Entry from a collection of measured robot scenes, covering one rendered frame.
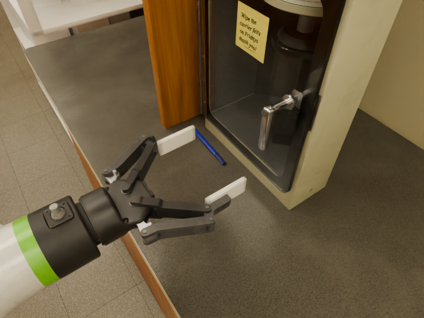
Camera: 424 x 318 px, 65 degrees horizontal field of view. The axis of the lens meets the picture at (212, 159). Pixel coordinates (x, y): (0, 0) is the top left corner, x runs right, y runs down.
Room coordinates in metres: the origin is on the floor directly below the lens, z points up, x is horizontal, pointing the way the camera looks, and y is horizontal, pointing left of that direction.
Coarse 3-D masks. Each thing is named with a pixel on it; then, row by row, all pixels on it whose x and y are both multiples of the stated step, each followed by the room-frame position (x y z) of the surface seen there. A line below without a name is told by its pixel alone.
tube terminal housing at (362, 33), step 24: (360, 0) 0.40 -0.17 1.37; (384, 0) 0.43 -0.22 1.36; (360, 24) 0.41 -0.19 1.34; (384, 24) 0.44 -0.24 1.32; (336, 48) 0.39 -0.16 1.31; (360, 48) 0.42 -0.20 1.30; (336, 72) 0.39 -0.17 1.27; (360, 72) 0.43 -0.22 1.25; (336, 96) 0.41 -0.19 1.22; (360, 96) 0.45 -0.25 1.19; (336, 120) 0.42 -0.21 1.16; (312, 144) 0.39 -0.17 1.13; (336, 144) 0.44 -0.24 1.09; (312, 168) 0.41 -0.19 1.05; (288, 192) 0.40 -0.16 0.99; (312, 192) 0.43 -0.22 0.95
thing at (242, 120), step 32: (224, 0) 0.58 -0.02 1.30; (256, 0) 0.51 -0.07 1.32; (288, 0) 0.46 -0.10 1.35; (320, 0) 0.41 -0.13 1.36; (224, 32) 0.57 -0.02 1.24; (288, 32) 0.45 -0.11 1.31; (320, 32) 0.40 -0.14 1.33; (224, 64) 0.57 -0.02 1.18; (256, 64) 0.50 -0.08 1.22; (288, 64) 0.44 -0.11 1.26; (320, 64) 0.39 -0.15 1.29; (224, 96) 0.57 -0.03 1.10; (256, 96) 0.49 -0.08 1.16; (224, 128) 0.56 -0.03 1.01; (256, 128) 0.48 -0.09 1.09; (288, 128) 0.41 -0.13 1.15; (256, 160) 0.47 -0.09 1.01; (288, 160) 0.40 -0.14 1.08
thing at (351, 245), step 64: (64, 64) 0.95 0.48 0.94; (128, 64) 0.95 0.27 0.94; (128, 128) 0.65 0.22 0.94; (384, 128) 0.65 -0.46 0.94; (192, 192) 0.44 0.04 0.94; (256, 192) 0.44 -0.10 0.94; (320, 192) 0.44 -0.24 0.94; (384, 192) 0.44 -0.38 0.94; (192, 256) 0.29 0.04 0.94; (256, 256) 0.29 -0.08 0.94; (320, 256) 0.29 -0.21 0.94; (384, 256) 0.29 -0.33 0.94
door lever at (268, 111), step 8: (288, 96) 0.42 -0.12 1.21; (280, 104) 0.41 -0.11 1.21; (288, 104) 0.42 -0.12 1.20; (264, 112) 0.39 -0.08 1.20; (272, 112) 0.39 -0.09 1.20; (264, 120) 0.40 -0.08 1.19; (272, 120) 0.40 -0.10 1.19; (264, 128) 0.39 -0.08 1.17; (264, 136) 0.39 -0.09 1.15; (264, 144) 0.39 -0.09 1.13
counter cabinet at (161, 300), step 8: (80, 152) 0.94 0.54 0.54; (88, 168) 0.89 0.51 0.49; (88, 176) 1.03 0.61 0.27; (96, 184) 0.86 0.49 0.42; (128, 240) 0.60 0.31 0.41; (128, 248) 0.67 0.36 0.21; (136, 248) 0.50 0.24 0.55; (136, 256) 0.56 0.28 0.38; (136, 264) 0.63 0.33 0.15; (144, 264) 0.47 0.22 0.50; (144, 272) 0.51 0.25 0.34; (144, 280) 0.57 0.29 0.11; (152, 280) 0.44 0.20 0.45; (152, 288) 0.48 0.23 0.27; (160, 288) 0.37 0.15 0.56; (160, 296) 0.40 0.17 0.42; (160, 304) 0.43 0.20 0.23; (168, 304) 0.33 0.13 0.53; (168, 312) 0.36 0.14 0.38
